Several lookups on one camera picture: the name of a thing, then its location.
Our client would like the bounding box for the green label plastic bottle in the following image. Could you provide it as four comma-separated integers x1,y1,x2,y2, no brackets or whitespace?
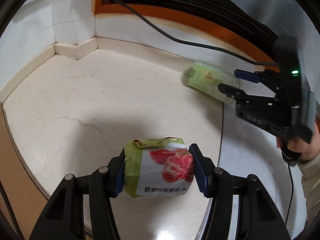
187,63,240,104

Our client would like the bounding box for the black power cable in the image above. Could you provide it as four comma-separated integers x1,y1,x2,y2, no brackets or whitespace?
109,0,281,67

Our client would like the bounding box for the person right hand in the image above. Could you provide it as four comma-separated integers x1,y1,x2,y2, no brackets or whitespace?
287,124,320,161

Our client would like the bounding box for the brown cardboard sheet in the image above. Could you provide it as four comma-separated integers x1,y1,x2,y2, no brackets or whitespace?
1,109,47,239

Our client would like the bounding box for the tomato printed green package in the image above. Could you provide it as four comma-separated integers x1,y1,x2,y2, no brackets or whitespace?
124,137,194,198

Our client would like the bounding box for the translucent plastic sheet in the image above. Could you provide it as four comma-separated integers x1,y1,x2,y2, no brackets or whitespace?
231,0,319,98

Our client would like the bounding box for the orange wooden window frame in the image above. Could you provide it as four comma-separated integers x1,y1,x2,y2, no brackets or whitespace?
94,0,278,63

